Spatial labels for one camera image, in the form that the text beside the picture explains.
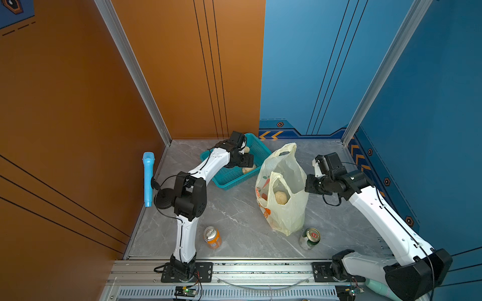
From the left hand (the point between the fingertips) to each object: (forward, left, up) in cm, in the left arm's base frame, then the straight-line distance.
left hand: (247, 160), depth 96 cm
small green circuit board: (-55, +25, -13) cm, 62 cm away
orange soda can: (-38, +13, -1) cm, 40 cm away
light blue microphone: (-11, +41, +15) cm, 45 cm away
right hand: (-20, -25, +8) cm, 33 cm away
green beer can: (-38, -25, -2) cm, 46 cm away
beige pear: (-2, +1, -6) cm, 6 cm away
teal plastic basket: (-2, +9, -10) cm, 14 cm away
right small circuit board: (-55, -39, -13) cm, 68 cm away
